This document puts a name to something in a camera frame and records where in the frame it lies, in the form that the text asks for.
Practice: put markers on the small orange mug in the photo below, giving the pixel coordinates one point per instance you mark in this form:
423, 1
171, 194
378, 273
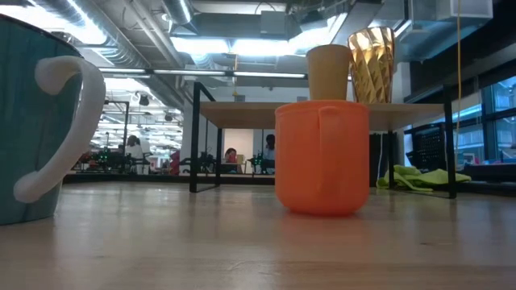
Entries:
322, 161

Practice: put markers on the brown mug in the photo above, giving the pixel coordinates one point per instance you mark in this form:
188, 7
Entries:
328, 72

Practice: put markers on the amber faceted glass tumbler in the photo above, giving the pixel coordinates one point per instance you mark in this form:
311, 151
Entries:
373, 68

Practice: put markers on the white mug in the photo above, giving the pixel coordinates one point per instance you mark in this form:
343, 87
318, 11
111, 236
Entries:
28, 129

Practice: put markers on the wooden shelf with black legs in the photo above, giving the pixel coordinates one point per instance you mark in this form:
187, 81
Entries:
242, 114

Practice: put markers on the person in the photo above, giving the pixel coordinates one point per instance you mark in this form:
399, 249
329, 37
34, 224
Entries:
135, 151
230, 156
269, 149

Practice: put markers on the long ceiling light strip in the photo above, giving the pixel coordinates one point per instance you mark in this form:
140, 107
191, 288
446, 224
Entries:
201, 73

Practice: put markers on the grey ceiling box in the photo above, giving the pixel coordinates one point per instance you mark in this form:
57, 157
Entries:
274, 22

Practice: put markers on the black plastic crate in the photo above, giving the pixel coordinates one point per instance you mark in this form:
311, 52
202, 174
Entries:
427, 147

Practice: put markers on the green cloth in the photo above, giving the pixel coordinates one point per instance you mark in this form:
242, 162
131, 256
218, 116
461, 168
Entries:
427, 177

